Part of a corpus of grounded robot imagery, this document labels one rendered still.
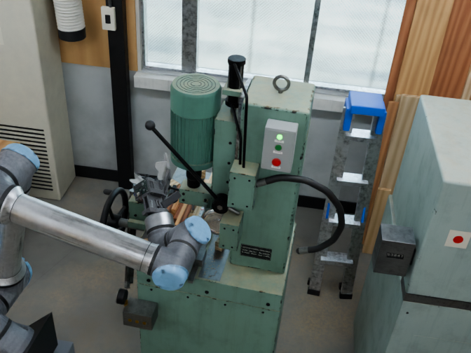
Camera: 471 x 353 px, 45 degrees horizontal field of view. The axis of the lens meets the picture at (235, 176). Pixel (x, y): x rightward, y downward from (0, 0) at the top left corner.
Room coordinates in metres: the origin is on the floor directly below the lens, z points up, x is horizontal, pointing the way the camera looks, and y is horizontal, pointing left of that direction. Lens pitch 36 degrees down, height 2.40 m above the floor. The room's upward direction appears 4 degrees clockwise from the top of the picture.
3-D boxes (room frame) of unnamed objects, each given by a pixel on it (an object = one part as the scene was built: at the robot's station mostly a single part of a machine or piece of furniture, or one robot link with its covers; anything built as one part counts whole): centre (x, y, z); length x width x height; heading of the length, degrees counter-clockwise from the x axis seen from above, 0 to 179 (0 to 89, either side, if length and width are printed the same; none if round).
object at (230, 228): (1.58, 0.00, 1.02); 0.09 x 0.07 x 0.12; 171
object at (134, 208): (1.83, 0.34, 0.91); 0.15 x 0.14 x 0.09; 171
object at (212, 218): (1.62, 0.05, 1.02); 0.12 x 0.03 x 0.12; 81
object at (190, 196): (1.76, 0.14, 1.03); 0.14 x 0.07 x 0.09; 81
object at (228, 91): (1.74, 0.02, 1.53); 0.08 x 0.08 x 0.17; 81
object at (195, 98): (1.76, 0.16, 1.35); 0.18 x 0.18 x 0.31
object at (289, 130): (1.57, -0.13, 1.40); 0.10 x 0.06 x 0.16; 81
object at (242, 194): (1.58, -0.03, 1.22); 0.09 x 0.08 x 0.15; 81
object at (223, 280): (1.75, 0.04, 0.76); 0.57 x 0.45 x 0.09; 81
